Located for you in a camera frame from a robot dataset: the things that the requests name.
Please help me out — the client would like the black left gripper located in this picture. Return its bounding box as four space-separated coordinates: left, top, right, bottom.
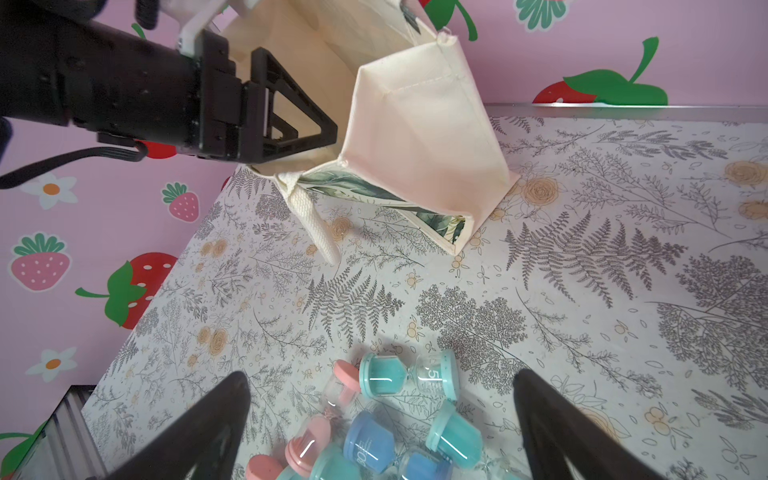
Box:
1 1 338 162

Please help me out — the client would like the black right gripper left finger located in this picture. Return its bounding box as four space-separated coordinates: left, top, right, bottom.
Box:
108 371 251 479

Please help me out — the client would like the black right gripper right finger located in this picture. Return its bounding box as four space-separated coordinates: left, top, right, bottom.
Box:
513 369 661 480

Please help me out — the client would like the canvas tote bag floral print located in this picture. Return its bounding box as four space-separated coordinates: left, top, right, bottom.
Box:
224 1 518 264

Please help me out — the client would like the teal hourglass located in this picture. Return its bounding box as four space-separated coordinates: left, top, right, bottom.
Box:
425 400 483 470

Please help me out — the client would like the pink hourglass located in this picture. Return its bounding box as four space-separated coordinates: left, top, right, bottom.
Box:
322 360 361 415

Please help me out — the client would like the blue hourglass number thirty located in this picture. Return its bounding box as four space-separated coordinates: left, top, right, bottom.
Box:
343 411 396 474

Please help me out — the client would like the teal hourglass number five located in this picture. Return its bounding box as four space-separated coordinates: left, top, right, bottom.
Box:
359 349 461 402

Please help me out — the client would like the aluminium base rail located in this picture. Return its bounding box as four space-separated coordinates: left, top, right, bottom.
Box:
10 385 107 480

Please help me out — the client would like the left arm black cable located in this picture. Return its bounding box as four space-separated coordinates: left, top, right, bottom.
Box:
0 116 150 191

